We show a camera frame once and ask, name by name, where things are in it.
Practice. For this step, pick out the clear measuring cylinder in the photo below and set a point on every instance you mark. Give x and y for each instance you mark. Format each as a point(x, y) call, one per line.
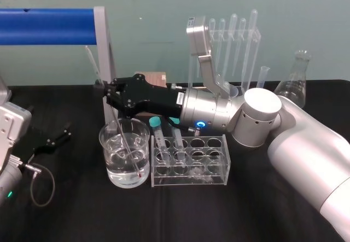
point(263, 78)

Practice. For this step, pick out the brown wooden block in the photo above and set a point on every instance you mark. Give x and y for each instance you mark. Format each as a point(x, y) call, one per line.
point(157, 78)

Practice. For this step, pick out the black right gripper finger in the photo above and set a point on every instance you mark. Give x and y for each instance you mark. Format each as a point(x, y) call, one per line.
point(115, 100)
point(113, 84)

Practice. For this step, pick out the long clear plastic pipette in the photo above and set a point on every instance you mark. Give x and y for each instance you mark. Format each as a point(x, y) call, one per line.
point(252, 34)

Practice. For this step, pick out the clear glass beaker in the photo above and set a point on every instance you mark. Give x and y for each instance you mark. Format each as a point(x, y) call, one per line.
point(124, 168)

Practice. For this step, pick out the blue tube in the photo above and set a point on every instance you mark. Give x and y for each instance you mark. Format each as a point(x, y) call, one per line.
point(46, 26)

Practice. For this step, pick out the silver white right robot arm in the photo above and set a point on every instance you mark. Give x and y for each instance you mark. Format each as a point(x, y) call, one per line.
point(300, 149)

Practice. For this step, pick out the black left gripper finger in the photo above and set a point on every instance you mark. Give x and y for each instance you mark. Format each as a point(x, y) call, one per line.
point(58, 141)
point(67, 129)

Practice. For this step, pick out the glass thermometer with red tip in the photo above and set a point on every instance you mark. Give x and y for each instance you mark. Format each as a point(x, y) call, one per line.
point(120, 127)

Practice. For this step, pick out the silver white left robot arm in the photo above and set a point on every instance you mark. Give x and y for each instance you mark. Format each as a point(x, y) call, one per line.
point(12, 121)

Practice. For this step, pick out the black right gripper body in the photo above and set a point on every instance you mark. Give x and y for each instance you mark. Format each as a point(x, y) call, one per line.
point(153, 100)

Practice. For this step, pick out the clear acrylic test tube rack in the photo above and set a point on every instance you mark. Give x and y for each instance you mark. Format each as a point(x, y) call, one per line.
point(191, 171)

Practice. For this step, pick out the clear acrylic pipette rack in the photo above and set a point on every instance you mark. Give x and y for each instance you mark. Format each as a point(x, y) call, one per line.
point(255, 35)

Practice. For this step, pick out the clear glass conical flask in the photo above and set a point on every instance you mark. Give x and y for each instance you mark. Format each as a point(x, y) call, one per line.
point(296, 86)

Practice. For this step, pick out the small clear plastic beaker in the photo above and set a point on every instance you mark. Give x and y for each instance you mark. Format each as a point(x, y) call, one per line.
point(236, 91)

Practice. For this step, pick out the clear water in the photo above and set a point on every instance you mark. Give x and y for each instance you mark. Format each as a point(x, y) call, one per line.
point(117, 168)

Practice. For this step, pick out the black table cloth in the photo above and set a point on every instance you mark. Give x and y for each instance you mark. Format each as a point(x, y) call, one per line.
point(82, 214)

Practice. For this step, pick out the test tube with teal cap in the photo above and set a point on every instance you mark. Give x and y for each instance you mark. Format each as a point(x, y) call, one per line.
point(160, 141)
point(177, 141)

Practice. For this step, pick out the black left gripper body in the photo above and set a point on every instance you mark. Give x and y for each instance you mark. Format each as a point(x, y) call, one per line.
point(42, 142)

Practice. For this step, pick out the grey metal stand post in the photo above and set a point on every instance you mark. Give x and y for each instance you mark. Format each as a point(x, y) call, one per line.
point(101, 48)

